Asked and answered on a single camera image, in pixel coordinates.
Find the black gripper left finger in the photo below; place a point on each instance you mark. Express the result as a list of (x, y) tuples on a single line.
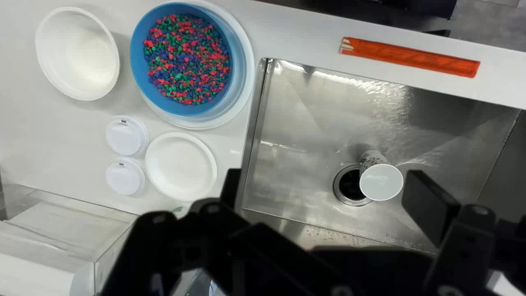
[(165, 248)]

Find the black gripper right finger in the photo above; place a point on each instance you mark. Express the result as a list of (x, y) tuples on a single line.
[(466, 241)]

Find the small white round lid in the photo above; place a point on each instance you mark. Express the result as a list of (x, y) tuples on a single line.
[(126, 177), (126, 138)]

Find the small white plate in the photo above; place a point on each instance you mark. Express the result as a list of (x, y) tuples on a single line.
[(182, 167)]

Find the white plastic cup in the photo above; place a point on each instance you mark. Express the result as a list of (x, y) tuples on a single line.
[(382, 182)]

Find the clear plastic container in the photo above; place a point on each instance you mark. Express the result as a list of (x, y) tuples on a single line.
[(55, 236)]

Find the round sink drain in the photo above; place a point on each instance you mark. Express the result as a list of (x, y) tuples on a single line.
[(348, 187)]

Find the stainless steel sink basin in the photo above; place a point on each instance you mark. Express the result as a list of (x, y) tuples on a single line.
[(330, 121)]

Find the blue bowl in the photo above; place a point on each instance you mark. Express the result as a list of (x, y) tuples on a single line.
[(139, 67)]

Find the colorful beads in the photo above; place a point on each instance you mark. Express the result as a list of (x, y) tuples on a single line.
[(187, 59)]

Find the orange flat strip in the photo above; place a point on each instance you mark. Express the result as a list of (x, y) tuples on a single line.
[(409, 57)]

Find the white empty bowl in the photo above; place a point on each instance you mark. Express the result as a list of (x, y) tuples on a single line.
[(77, 52)]

